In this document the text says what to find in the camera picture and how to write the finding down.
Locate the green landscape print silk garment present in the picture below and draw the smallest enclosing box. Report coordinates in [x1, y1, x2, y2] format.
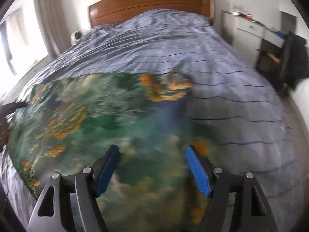
[7, 73, 210, 231]

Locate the beige curtain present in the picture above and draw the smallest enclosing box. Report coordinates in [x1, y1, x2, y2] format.
[36, 0, 71, 56]

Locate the black jacket on chair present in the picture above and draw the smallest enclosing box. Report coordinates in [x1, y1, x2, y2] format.
[278, 32, 308, 97]

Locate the left hand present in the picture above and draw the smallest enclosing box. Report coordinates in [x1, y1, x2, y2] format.
[0, 119, 9, 152]

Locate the white desk with drawers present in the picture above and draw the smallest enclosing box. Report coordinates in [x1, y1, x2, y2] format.
[222, 12, 284, 66]

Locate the blue checked bed cover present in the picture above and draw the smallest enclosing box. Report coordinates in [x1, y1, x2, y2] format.
[1, 9, 305, 231]

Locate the brown wooden headboard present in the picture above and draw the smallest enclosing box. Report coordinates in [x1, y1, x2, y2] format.
[88, 0, 215, 27]

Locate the white round fan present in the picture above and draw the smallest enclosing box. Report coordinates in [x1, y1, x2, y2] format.
[70, 30, 83, 46]

